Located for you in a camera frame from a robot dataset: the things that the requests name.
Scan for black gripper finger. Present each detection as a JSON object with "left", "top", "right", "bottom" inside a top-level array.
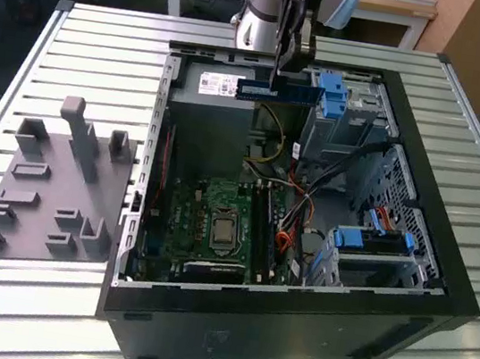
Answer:
[
  {"left": 266, "top": 0, "right": 309, "bottom": 97},
  {"left": 282, "top": 6, "right": 323, "bottom": 82}
]

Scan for blue RAM stick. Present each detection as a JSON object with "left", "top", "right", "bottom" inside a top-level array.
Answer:
[{"left": 235, "top": 75, "right": 326, "bottom": 113}]

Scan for black RAM slot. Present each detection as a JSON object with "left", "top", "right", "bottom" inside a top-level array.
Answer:
[
  {"left": 239, "top": 180, "right": 273, "bottom": 285},
  {"left": 245, "top": 180, "right": 280, "bottom": 284}
]

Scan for blue disk carrier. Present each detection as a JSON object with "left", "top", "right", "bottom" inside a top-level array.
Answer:
[
  {"left": 314, "top": 71, "right": 352, "bottom": 120},
  {"left": 331, "top": 220, "right": 417, "bottom": 262}
]

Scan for silver drive cage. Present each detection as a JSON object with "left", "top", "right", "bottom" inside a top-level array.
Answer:
[{"left": 300, "top": 68, "right": 408, "bottom": 167}]

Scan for grey power supply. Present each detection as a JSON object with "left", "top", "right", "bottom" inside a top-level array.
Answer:
[{"left": 156, "top": 57, "right": 262, "bottom": 190}]

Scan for round grey speaker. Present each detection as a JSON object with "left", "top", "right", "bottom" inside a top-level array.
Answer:
[{"left": 297, "top": 227, "right": 331, "bottom": 268}]

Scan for green motherboard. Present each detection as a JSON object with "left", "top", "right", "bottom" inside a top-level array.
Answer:
[{"left": 130, "top": 164, "right": 307, "bottom": 304}]

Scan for silver CPU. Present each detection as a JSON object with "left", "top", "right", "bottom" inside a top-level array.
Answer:
[{"left": 206, "top": 213, "right": 242, "bottom": 252}]

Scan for metal CPU socket cover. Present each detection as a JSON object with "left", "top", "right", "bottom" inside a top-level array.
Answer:
[{"left": 201, "top": 204, "right": 249, "bottom": 262}]

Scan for silver disk bay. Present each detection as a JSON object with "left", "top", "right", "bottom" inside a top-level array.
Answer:
[{"left": 303, "top": 220, "right": 440, "bottom": 306}]

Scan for black graphics card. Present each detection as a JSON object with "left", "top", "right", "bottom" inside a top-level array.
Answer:
[{"left": 179, "top": 252, "right": 251, "bottom": 289}]

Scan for black PC case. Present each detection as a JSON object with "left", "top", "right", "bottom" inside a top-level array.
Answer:
[{"left": 87, "top": 30, "right": 480, "bottom": 359}]

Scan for grey parts rack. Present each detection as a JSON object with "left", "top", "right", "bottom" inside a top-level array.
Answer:
[{"left": 0, "top": 84, "right": 148, "bottom": 281}]

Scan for black flat cable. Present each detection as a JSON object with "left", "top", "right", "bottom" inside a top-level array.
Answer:
[{"left": 305, "top": 131, "right": 393, "bottom": 206}]

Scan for mixed wire bundle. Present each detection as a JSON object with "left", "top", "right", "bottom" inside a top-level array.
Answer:
[{"left": 279, "top": 181, "right": 320, "bottom": 241}]

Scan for thin red wire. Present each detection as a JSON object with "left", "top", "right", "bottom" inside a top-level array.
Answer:
[{"left": 149, "top": 122, "right": 176, "bottom": 218}]

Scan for orange red disk wires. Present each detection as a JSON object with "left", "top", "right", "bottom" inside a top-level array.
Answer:
[{"left": 367, "top": 205, "right": 404, "bottom": 235}]

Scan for orange red yellow wires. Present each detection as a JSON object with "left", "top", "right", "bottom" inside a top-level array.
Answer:
[{"left": 273, "top": 230, "right": 301, "bottom": 257}]

